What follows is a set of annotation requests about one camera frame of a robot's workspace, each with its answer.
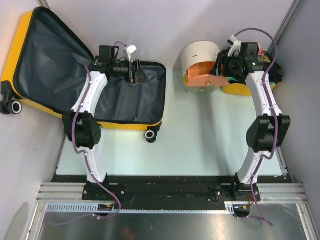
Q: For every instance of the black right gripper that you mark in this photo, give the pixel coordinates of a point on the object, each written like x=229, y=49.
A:
x=222, y=59

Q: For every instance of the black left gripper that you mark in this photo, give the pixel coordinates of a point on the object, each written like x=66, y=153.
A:
x=136, y=75

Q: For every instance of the white pastel mini drawer cabinet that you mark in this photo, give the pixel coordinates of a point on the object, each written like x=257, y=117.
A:
x=197, y=60

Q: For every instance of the yellow plastic basket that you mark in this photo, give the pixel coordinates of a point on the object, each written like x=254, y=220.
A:
x=240, y=89

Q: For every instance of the yellow Pikachu suitcase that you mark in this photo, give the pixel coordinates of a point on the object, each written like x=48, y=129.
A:
x=45, y=68

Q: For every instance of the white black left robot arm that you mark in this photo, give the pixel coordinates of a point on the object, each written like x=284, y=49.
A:
x=80, y=124

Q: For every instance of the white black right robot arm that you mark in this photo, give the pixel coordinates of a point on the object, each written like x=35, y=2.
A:
x=266, y=133

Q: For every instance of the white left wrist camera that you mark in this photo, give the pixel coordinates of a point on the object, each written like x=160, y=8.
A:
x=128, y=51

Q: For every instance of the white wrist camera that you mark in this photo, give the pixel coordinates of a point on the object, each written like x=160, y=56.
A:
x=234, y=47
x=128, y=51

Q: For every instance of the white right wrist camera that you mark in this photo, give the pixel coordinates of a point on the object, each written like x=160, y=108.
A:
x=234, y=47

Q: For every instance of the right aluminium corner post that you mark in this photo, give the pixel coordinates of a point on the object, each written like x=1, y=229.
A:
x=291, y=13

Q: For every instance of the aluminium corner post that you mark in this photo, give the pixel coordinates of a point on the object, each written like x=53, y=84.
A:
x=291, y=13
x=43, y=3

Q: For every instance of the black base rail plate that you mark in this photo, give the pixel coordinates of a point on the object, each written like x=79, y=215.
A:
x=217, y=188

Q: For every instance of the left aluminium corner post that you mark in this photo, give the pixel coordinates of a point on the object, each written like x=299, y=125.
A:
x=43, y=3

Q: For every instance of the white slotted cable duct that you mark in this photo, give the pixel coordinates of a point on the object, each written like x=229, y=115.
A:
x=96, y=208

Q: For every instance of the aluminium frame rail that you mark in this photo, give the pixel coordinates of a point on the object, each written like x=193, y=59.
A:
x=278, y=193

